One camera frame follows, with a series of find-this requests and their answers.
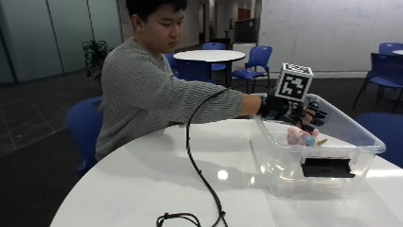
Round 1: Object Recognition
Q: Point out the pink soft toy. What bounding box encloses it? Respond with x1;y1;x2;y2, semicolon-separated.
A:
286;127;321;148

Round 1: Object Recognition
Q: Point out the white cube with black markers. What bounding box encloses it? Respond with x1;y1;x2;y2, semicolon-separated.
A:
273;62;316;103

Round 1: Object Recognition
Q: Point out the clear plastic storage bin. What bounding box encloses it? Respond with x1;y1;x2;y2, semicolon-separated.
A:
249;93;388;199

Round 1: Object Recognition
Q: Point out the blue chair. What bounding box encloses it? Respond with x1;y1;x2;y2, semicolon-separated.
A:
354;112;403;168
201;42;228;72
163;52;181;78
378;42;403;57
66;96;106;176
352;52;403;114
229;45;274;93

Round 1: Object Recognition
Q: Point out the the person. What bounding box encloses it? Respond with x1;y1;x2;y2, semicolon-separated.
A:
95;0;264;162

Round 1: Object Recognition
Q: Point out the green potted plant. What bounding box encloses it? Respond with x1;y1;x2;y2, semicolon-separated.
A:
82;39;114;80

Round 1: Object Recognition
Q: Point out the black bin handle latch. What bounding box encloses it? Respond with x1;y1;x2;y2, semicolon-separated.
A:
300;157;357;179

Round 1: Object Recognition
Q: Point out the black cable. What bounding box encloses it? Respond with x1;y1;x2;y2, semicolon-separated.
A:
155;88;232;227

